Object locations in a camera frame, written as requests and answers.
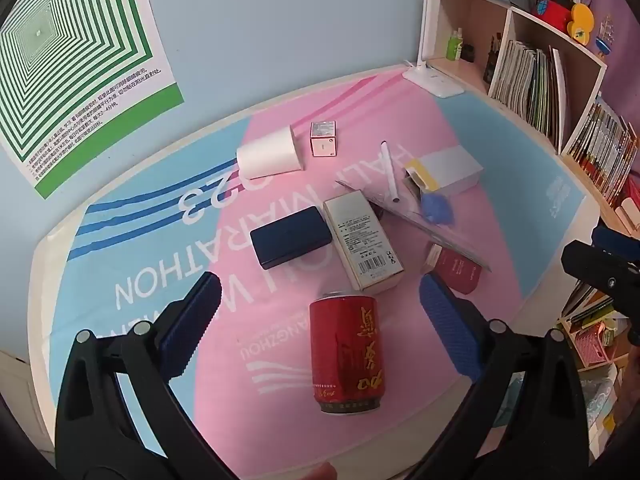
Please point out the row of colourful books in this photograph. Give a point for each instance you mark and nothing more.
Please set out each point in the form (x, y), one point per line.
(605, 155)

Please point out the small silver pink cube box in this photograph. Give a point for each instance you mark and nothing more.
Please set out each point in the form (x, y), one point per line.
(323, 145)

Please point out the green striped wall poster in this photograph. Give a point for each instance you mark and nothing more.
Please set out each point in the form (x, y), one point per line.
(75, 60)

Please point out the dark red small box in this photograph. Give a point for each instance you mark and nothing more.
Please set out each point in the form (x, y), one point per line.
(460, 272)

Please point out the red drink can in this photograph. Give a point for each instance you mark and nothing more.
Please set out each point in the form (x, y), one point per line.
(345, 355)

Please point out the yellow duck toy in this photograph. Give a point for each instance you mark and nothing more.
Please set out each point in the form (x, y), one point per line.
(582, 22)

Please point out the dark ink bottle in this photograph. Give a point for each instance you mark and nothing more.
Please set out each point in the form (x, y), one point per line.
(468, 53)

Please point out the dark blue box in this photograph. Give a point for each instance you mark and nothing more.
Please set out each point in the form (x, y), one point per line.
(290, 237)

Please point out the green bottle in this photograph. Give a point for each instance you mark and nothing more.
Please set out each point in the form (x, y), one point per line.
(454, 45)

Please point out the white paper roll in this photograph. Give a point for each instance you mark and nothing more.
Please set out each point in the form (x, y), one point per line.
(267, 155)

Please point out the white desk lamp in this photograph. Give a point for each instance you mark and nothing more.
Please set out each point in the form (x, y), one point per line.
(435, 82)

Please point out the beige box with label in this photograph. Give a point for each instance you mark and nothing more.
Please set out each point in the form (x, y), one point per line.
(357, 240)

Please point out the red toy bag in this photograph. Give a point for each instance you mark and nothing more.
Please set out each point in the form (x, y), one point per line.
(552, 10)

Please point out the person's left hand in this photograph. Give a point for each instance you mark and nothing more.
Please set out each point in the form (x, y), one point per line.
(320, 472)

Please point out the pink plastic basket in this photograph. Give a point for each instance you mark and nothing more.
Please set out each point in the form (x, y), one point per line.
(592, 345)

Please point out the small light wood bookshelf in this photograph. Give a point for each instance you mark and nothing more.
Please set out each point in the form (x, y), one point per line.
(580, 55)

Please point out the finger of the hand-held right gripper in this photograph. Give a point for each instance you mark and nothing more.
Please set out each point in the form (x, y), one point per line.
(590, 265)
(615, 240)

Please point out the white pen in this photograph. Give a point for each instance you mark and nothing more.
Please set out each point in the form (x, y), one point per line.
(390, 172)

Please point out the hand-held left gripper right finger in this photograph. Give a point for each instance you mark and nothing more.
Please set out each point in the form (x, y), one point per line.
(450, 330)

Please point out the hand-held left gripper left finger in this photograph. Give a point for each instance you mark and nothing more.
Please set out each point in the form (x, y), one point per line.
(192, 325)

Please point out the large wooden cubby bookshelf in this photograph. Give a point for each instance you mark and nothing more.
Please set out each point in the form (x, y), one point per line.
(605, 215)

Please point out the clear plastic wrapper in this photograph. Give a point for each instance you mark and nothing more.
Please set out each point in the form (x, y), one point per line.
(450, 240)

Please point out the white box with yellow flap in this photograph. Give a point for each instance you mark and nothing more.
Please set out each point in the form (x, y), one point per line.
(450, 170)

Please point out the row of thin books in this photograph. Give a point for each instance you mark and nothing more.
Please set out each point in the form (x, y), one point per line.
(530, 85)

